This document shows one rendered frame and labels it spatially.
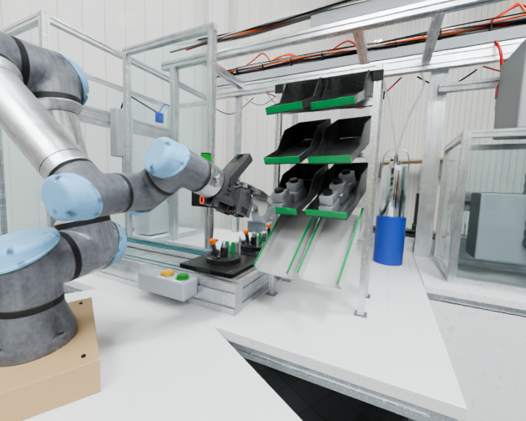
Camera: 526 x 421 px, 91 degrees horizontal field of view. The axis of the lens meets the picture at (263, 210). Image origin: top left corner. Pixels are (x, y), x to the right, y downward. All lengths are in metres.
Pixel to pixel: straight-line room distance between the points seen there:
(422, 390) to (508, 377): 0.88
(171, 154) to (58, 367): 0.45
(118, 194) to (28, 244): 0.21
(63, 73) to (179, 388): 0.74
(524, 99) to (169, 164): 1.47
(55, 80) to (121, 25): 3.46
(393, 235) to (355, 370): 1.00
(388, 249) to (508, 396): 0.73
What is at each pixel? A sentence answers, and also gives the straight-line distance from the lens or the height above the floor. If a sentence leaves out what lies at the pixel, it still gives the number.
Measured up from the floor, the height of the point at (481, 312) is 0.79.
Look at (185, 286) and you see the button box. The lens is 0.90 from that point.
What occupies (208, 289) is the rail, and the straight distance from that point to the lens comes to 0.93.
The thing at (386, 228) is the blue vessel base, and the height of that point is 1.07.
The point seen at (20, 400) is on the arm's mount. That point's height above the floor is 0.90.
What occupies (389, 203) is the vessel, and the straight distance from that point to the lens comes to 1.60.
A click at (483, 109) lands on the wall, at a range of 5.04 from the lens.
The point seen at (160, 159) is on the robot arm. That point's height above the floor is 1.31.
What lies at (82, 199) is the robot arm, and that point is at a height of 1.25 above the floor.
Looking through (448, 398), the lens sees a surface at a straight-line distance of 0.75.
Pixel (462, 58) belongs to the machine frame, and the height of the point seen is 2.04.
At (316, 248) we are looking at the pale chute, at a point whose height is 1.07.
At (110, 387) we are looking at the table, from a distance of 0.71.
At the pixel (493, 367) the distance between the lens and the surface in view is 1.57.
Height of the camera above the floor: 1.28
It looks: 5 degrees down
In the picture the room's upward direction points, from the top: 2 degrees clockwise
